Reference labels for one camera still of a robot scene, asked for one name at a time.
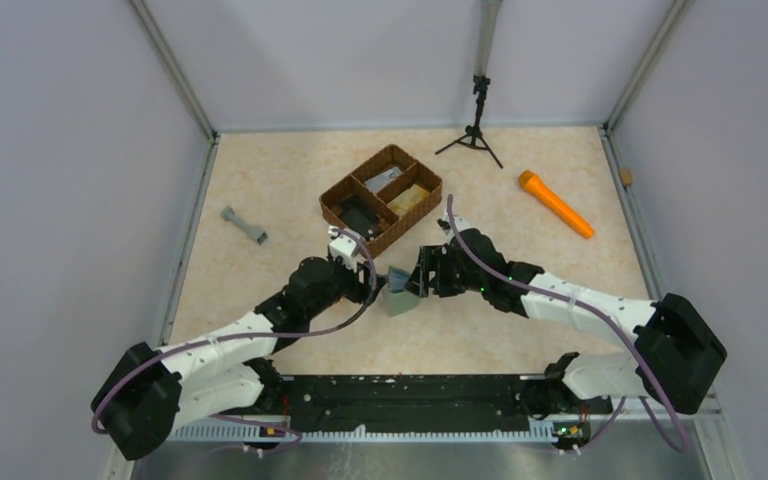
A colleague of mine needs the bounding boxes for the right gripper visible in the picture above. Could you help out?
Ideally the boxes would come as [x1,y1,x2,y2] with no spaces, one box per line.
[404,245,487,298]

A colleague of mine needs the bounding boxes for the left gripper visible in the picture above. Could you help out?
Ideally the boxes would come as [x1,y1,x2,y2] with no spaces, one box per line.
[307,253,387,319]

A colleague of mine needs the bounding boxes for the green card holder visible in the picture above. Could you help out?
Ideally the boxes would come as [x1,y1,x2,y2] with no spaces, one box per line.
[383,266,421,317]

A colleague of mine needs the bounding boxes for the brown wicker divided basket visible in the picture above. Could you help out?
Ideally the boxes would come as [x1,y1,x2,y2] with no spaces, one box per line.
[319,144,443,257]

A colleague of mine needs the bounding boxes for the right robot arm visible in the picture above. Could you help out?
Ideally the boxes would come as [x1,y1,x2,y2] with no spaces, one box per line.
[406,221,727,415]

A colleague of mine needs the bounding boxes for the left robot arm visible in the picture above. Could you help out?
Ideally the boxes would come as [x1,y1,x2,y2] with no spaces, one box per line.
[90,226,385,460]

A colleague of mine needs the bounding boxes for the gold card in basket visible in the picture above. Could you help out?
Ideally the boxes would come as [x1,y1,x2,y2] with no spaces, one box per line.
[387,184,430,218]

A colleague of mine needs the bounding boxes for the grey card in basket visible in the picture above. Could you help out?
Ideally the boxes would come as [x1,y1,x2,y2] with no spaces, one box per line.
[364,166,403,194]

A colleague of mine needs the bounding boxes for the grey plastic connector piece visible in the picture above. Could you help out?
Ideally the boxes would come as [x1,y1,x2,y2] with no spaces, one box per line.
[220,206,268,245]

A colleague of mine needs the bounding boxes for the orange flashlight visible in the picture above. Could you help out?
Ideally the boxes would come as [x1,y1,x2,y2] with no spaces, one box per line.
[518,170,595,239]

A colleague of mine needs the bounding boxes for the black mini tripod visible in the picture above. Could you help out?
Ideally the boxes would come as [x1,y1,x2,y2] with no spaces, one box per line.
[434,76,504,169]

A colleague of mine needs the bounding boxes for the grey pole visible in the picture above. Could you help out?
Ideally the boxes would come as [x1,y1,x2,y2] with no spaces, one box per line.
[473,0,503,77]

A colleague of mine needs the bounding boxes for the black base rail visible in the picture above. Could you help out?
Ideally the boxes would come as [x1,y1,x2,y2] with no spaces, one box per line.
[218,374,614,435]

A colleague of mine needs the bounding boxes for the white cable tray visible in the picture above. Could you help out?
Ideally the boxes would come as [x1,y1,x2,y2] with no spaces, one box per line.
[167,419,557,443]

